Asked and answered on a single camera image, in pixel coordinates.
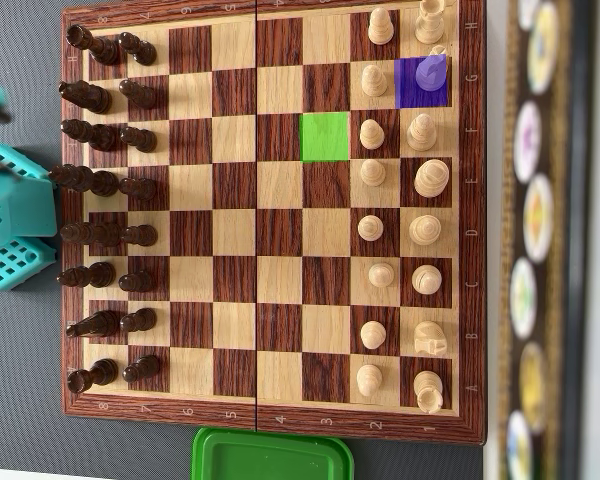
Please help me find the dark wooden queen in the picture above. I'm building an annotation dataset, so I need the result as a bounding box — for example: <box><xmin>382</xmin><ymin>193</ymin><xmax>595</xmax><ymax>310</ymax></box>
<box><xmin>59</xmin><ymin>221</ymin><xmax>123</xmax><ymax>248</ymax></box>

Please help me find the dark wooden king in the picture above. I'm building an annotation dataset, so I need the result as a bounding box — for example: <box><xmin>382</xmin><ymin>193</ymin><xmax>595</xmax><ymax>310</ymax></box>
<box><xmin>48</xmin><ymin>164</ymin><xmax>121</xmax><ymax>197</ymax></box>

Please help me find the green plastic container lid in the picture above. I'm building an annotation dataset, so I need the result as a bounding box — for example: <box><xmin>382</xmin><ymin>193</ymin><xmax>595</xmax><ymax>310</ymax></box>
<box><xmin>191</xmin><ymin>426</ymin><xmax>355</xmax><ymax>480</ymax></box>

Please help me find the black medallion game box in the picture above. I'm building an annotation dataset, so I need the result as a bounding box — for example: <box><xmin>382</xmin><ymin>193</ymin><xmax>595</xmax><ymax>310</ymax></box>
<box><xmin>497</xmin><ymin>0</ymin><xmax>599</xmax><ymax>480</ymax></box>

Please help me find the dark wooden pawn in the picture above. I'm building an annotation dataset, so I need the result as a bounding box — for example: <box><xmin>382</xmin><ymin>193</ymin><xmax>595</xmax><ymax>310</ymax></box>
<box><xmin>122</xmin><ymin>224</ymin><xmax>159</xmax><ymax>247</ymax></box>
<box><xmin>118</xmin><ymin>31</ymin><xmax>158</xmax><ymax>66</ymax></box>
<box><xmin>119</xmin><ymin>307</ymin><xmax>158</xmax><ymax>334</ymax></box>
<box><xmin>119</xmin><ymin>125</ymin><xmax>159</xmax><ymax>154</ymax></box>
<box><xmin>118</xmin><ymin>78</ymin><xmax>159</xmax><ymax>110</ymax></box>
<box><xmin>118</xmin><ymin>177</ymin><xmax>159</xmax><ymax>201</ymax></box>
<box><xmin>123</xmin><ymin>354</ymin><xmax>162</xmax><ymax>384</ymax></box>
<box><xmin>118</xmin><ymin>270</ymin><xmax>157</xmax><ymax>294</ymax></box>

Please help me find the light wooden rook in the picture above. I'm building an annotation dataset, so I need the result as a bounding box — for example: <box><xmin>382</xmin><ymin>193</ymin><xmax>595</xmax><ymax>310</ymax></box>
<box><xmin>414</xmin><ymin>0</ymin><xmax>447</xmax><ymax>45</ymax></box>
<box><xmin>413</xmin><ymin>370</ymin><xmax>445</xmax><ymax>415</ymax></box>

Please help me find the light wooden knight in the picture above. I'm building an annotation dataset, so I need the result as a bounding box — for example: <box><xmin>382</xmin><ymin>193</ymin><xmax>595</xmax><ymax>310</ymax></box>
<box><xmin>414</xmin><ymin>44</ymin><xmax>449</xmax><ymax>92</ymax></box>
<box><xmin>413</xmin><ymin>320</ymin><xmax>449</xmax><ymax>357</ymax></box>

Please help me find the light wooden bishop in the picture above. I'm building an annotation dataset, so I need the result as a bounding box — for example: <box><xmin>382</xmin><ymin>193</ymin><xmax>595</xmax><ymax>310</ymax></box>
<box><xmin>411</xmin><ymin>264</ymin><xmax>443</xmax><ymax>295</ymax></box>
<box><xmin>406</xmin><ymin>113</ymin><xmax>437</xmax><ymax>152</ymax></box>

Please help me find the wooden chessboard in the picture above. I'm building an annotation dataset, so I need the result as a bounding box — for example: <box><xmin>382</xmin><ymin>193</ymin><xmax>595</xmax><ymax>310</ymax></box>
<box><xmin>61</xmin><ymin>0</ymin><xmax>489</xmax><ymax>447</ymax></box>

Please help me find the light wooden king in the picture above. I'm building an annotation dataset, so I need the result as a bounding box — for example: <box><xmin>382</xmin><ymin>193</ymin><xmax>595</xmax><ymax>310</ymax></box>
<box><xmin>413</xmin><ymin>158</ymin><xmax>451</xmax><ymax>198</ymax></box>

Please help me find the dark wooden knight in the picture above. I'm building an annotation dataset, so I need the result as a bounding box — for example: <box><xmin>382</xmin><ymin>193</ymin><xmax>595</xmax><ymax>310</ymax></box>
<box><xmin>58</xmin><ymin>79</ymin><xmax>114</xmax><ymax>115</ymax></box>
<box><xmin>65</xmin><ymin>309</ymin><xmax>121</xmax><ymax>339</ymax></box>

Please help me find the dark wooden rook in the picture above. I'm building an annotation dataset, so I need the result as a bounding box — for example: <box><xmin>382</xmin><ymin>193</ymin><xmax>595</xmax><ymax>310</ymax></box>
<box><xmin>65</xmin><ymin>23</ymin><xmax>122</xmax><ymax>66</ymax></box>
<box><xmin>67</xmin><ymin>358</ymin><xmax>120</xmax><ymax>394</ymax></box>

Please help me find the dark grey table mat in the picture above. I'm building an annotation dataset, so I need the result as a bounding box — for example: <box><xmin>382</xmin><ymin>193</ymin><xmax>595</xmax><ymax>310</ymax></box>
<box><xmin>0</xmin><ymin>0</ymin><xmax>486</xmax><ymax>480</ymax></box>

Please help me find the dark wooden bishop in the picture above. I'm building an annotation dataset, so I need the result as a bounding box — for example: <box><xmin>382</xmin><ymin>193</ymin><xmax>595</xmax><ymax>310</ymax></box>
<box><xmin>60</xmin><ymin>118</ymin><xmax>117</xmax><ymax>152</ymax></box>
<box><xmin>56</xmin><ymin>261</ymin><xmax>117</xmax><ymax>290</ymax></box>

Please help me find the light wooden pawn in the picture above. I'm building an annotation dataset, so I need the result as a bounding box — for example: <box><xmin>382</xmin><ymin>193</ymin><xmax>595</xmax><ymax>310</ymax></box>
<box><xmin>359</xmin><ymin>158</ymin><xmax>387</xmax><ymax>188</ymax></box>
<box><xmin>360</xmin><ymin>320</ymin><xmax>387</xmax><ymax>350</ymax></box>
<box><xmin>368</xmin><ymin>7</ymin><xmax>395</xmax><ymax>46</ymax></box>
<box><xmin>359</xmin><ymin>118</ymin><xmax>385</xmax><ymax>150</ymax></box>
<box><xmin>361</xmin><ymin>65</ymin><xmax>389</xmax><ymax>99</ymax></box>
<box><xmin>357</xmin><ymin>214</ymin><xmax>385</xmax><ymax>241</ymax></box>
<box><xmin>356</xmin><ymin>363</ymin><xmax>384</xmax><ymax>397</ymax></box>
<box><xmin>368</xmin><ymin>262</ymin><xmax>396</xmax><ymax>289</ymax></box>

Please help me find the light wooden queen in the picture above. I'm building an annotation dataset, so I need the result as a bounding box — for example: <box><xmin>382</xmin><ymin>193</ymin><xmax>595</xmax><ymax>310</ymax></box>
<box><xmin>408</xmin><ymin>214</ymin><xmax>443</xmax><ymax>246</ymax></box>

